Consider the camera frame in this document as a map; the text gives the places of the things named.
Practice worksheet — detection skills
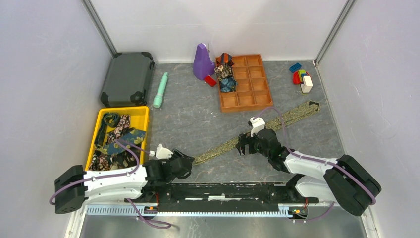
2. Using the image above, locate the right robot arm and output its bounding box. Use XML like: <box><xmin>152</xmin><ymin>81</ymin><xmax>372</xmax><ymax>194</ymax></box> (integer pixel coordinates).
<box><xmin>236</xmin><ymin>129</ymin><xmax>382</xmax><ymax>216</ymax></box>

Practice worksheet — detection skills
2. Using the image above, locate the green toy block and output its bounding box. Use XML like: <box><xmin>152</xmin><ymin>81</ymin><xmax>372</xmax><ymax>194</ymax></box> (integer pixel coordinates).
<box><xmin>298</xmin><ymin>70</ymin><xmax>308</xmax><ymax>78</ymax></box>

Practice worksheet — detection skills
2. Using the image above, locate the olive green leaf-pattern tie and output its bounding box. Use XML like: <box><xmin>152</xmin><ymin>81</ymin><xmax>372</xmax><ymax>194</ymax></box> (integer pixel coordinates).
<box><xmin>193</xmin><ymin>101</ymin><xmax>320</xmax><ymax>166</ymax></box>

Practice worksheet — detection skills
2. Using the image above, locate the rolled blue paisley tie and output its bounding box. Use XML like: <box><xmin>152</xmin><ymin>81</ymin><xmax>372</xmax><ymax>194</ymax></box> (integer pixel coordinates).
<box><xmin>219</xmin><ymin>77</ymin><xmax>237</xmax><ymax>93</ymax></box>

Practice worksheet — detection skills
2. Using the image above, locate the dark grey suitcase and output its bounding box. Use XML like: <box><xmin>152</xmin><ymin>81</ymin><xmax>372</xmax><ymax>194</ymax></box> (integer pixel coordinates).
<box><xmin>100</xmin><ymin>52</ymin><xmax>155</xmax><ymax>108</ymax></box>

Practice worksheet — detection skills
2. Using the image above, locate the red toy block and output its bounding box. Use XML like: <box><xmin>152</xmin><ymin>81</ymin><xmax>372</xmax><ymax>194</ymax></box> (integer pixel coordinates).
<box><xmin>293</xmin><ymin>71</ymin><xmax>303</xmax><ymax>85</ymax></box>

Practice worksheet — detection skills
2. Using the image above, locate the yellow plastic bin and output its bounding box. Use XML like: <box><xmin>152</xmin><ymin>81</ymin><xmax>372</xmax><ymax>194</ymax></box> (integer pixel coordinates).
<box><xmin>85</xmin><ymin>106</ymin><xmax>149</xmax><ymax>171</ymax></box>

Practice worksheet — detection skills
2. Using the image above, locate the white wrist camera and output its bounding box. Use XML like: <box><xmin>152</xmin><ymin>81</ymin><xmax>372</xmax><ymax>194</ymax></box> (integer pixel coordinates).
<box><xmin>249</xmin><ymin>117</ymin><xmax>265</xmax><ymax>137</ymax></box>
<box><xmin>149</xmin><ymin>144</ymin><xmax>173</xmax><ymax>159</ymax></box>

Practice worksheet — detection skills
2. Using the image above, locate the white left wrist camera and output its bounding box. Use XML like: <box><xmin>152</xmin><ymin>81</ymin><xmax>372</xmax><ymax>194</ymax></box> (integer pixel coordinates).
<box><xmin>149</xmin><ymin>144</ymin><xmax>173</xmax><ymax>159</ymax></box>

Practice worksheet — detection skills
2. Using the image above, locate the black pink-floral tie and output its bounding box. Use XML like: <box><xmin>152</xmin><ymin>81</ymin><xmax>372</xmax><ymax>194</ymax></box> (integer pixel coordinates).
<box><xmin>105</xmin><ymin>115</ymin><xmax>131</xmax><ymax>145</ymax></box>

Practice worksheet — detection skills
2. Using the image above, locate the mint green flashlight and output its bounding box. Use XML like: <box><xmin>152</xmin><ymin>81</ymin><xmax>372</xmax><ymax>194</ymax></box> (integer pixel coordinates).
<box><xmin>153</xmin><ymin>72</ymin><xmax>168</xmax><ymax>108</ymax></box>

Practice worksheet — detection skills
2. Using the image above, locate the rolled brown floral tie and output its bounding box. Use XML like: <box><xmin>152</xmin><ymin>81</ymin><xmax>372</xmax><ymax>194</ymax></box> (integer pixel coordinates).
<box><xmin>214</xmin><ymin>64</ymin><xmax>233</xmax><ymax>80</ymax></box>

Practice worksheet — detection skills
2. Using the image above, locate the dark green striped tie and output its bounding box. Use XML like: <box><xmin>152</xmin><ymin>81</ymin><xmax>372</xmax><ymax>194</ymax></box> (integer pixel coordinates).
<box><xmin>94</xmin><ymin>112</ymin><xmax>121</xmax><ymax>148</ymax></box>

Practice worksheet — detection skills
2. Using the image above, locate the orange wooden compartment tray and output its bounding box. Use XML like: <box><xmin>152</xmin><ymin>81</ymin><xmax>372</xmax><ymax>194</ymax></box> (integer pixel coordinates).
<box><xmin>217</xmin><ymin>54</ymin><xmax>273</xmax><ymax>113</ymax></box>

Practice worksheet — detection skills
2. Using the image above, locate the white toy block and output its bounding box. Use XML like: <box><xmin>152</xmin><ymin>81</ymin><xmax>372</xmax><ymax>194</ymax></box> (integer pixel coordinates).
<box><xmin>301</xmin><ymin>75</ymin><xmax>313</xmax><ymax>93</ymax></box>

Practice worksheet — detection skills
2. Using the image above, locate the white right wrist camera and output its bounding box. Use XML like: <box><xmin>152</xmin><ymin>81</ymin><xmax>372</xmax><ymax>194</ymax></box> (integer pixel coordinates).
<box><xmin>249</xmin><ymin>117</ymin><xmax>265</xmax><ymax>137</ymax></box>

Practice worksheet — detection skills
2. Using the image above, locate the purple plastic object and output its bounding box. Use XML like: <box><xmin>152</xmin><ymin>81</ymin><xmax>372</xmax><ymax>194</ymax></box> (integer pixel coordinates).
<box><xmin>193</xmin><ymin>43</ymin><xmax>215</xmax><ymax>81</ymax></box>

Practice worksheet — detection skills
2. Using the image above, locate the rolled orange navy tie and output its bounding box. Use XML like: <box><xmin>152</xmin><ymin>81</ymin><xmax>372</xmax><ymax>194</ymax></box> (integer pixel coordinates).
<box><xmin>216</xmin><ymin>52</ymin><xmax>234</xmax><ymax>67</ymax></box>

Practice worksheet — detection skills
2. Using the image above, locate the blue toy brick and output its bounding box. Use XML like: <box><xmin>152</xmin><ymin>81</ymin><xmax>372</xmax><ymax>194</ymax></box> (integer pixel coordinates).
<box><xmin>289</xmin><ymin>62</ymin><xmax>302</xmax><ymax>73</ymax></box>

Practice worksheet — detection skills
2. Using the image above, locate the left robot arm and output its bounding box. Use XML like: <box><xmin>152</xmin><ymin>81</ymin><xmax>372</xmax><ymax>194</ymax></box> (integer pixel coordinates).
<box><xmin>51</xmin><ymin>149</ymin><xmax>195</xmax><ymax>214</ymax></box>

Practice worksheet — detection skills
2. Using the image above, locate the dark brown-leaf tie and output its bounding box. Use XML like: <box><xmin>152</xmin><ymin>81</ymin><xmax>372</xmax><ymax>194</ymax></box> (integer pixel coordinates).
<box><xmin>88</xmin><ymin>150</ymin><xmax>137</xmax><ymax>171</ymax></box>

